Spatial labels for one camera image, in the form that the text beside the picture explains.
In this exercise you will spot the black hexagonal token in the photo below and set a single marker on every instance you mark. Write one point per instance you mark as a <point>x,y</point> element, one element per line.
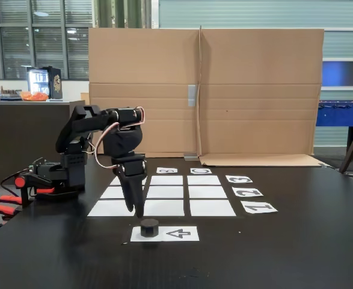
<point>149,228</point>

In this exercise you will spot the white paper grid square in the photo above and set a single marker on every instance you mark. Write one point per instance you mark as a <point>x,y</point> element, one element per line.
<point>115,181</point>
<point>212,208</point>
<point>204,180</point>
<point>113,192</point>
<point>165,192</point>
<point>166,180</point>
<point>107,208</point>
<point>207,192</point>
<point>165,208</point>

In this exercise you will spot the paper sheet letter B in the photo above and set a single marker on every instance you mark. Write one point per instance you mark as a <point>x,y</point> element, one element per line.
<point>166,170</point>

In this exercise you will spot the paper sheet with arrow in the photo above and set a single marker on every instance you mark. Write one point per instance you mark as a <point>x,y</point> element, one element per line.
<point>179,234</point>

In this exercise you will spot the grey tape strip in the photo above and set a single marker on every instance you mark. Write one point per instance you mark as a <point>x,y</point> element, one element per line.
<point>190,156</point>
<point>192,95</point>

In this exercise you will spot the paper sheet letter C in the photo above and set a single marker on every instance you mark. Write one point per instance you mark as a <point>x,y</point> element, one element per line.
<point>201,171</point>

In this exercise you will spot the paper sheet number 3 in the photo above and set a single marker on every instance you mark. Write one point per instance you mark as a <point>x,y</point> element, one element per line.
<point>239,179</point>

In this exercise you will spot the paper sheet number 2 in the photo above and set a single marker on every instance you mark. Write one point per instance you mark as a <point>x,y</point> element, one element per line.
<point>247,192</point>

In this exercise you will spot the black mini fridge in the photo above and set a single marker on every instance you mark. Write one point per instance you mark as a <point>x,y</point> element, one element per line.
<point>51,82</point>

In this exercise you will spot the paper sheet number 1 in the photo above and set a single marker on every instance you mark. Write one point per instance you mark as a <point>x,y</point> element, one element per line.
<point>259,208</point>

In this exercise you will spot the orange snack bag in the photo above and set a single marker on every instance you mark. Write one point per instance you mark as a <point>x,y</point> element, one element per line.
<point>35,96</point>

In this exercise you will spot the dark brown counter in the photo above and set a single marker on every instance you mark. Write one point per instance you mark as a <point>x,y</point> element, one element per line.
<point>14,135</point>

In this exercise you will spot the large brown cardboard box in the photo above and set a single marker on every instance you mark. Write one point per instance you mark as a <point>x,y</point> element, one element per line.
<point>254,90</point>

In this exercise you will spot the grey framed window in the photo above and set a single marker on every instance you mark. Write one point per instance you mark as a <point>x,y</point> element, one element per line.
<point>29,39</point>

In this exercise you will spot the blue foosball table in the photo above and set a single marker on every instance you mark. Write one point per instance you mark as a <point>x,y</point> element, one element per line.
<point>338,113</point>

